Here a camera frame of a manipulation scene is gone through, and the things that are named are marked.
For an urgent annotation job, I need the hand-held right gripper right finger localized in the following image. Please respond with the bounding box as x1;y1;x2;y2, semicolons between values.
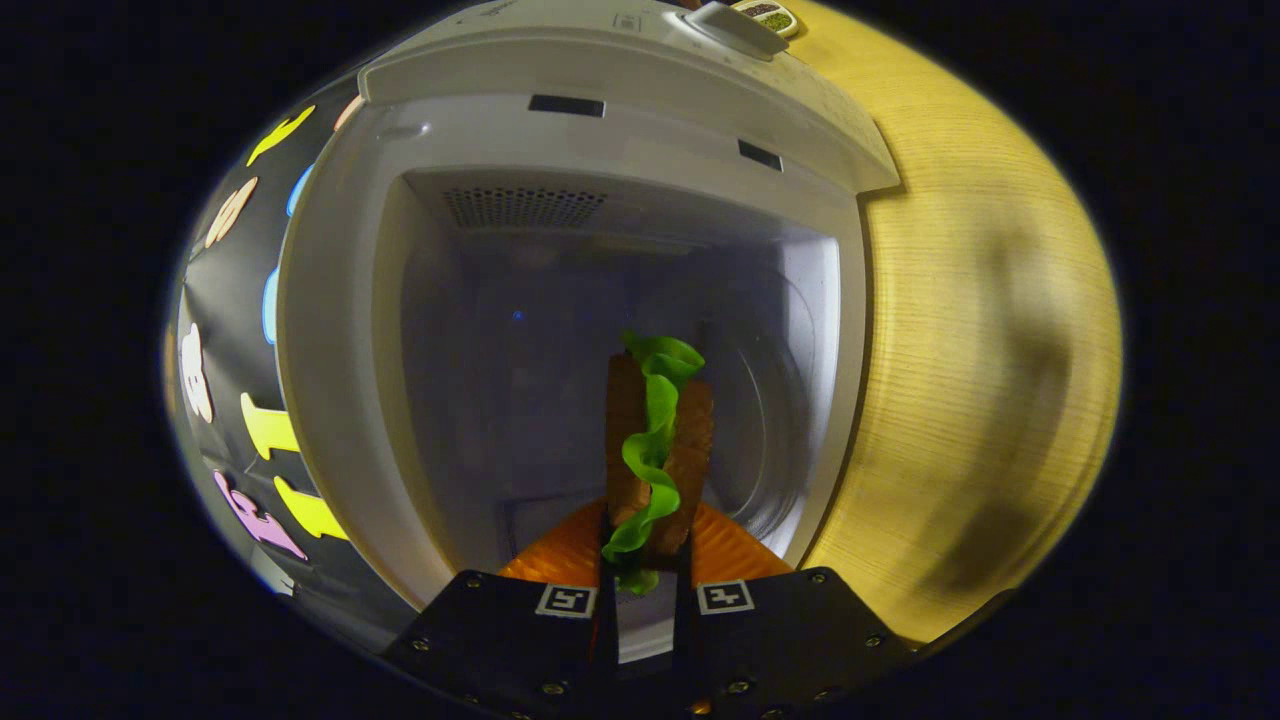
684;500;917;720

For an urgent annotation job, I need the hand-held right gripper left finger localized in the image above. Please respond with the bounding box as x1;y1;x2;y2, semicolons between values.
385;500;614;720

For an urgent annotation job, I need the toast sandwich with lettuce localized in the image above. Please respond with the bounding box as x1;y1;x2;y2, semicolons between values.
598;332;717;597

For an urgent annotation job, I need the white microwave oven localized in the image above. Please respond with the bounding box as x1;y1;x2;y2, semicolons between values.
275;0;901;667

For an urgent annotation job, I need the black backdrop cloth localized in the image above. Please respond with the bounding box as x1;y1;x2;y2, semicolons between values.
165;70;421;651

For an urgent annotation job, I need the white divided seasoning dish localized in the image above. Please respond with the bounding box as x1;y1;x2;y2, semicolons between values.
730;0;802;40

